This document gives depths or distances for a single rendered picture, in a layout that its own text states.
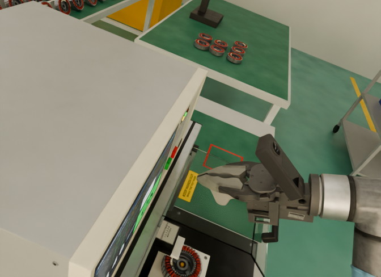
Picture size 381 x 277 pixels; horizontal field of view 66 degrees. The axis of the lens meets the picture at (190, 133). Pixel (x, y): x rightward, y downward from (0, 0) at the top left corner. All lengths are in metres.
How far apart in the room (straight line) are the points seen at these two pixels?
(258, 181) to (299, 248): 1.74
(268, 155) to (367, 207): 0.17
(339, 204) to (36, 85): 0.48
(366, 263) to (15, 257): 0.48
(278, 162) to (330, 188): 0.10
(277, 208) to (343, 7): 5.28
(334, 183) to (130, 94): 0.35
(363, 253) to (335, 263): 1.80
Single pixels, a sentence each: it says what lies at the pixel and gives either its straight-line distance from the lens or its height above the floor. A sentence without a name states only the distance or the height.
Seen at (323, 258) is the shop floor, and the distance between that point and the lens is 2.32.
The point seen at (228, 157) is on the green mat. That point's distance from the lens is 1.31.
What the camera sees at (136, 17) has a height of 0.14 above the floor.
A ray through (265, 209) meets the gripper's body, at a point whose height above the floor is 1.19.
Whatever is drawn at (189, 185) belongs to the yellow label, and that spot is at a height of 1.07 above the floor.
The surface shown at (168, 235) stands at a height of 0.92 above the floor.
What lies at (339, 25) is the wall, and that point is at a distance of 5.76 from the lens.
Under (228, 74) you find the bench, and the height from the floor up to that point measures 0.75.
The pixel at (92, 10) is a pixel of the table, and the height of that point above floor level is 0.75.
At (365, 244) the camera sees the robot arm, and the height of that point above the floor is 1.25.
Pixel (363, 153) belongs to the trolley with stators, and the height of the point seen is 0.19.
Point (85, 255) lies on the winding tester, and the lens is 0.29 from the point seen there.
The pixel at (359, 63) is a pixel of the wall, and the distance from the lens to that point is 6.03.
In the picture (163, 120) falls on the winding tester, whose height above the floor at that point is 1.32.
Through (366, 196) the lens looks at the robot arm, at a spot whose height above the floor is 1.31.
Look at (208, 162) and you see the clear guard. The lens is 0.77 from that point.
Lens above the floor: 1.58
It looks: 38 degrees down
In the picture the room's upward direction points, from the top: 21 degrees clockwise
